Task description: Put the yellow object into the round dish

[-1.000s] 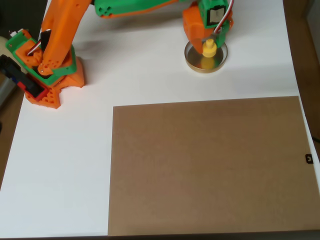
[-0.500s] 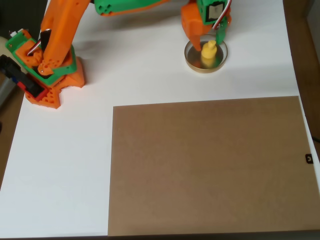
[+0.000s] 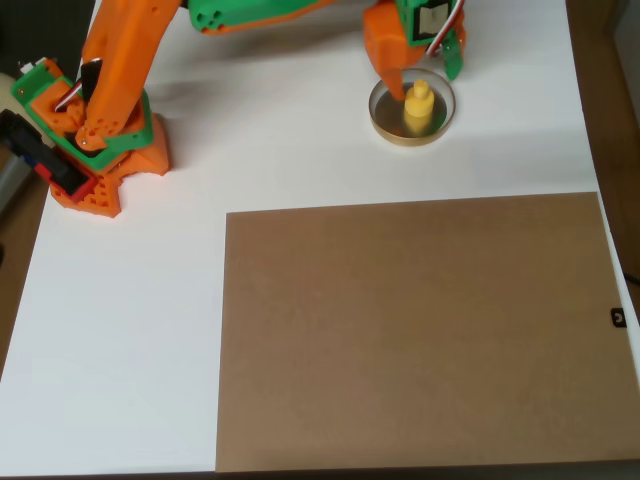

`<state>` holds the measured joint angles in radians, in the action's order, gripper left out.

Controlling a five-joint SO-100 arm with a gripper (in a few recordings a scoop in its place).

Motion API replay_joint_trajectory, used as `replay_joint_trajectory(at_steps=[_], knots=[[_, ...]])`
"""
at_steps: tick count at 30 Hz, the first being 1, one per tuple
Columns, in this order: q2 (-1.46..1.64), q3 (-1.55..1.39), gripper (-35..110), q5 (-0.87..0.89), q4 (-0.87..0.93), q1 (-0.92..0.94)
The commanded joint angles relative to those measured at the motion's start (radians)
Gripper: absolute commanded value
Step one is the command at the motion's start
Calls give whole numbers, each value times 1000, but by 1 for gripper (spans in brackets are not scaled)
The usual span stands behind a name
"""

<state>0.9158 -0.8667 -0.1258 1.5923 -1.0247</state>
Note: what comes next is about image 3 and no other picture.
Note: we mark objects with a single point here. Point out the small yellow plastic piece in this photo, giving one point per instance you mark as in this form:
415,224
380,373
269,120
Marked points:
417,107

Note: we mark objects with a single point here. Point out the orange green robot arm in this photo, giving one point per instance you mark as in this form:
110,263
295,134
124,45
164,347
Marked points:
125,50

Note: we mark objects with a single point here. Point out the round clear shallow dish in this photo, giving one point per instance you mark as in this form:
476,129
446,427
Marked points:
385,120

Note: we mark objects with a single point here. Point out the large white base panel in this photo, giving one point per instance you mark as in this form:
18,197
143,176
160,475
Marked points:
300,150

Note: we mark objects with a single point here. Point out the brown fibreboard panel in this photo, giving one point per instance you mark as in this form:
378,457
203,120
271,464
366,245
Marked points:
415,330

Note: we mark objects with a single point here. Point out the small black clip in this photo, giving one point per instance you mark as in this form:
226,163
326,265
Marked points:
618,317

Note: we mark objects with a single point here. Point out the black red electronics module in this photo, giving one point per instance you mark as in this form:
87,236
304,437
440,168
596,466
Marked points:
45,160

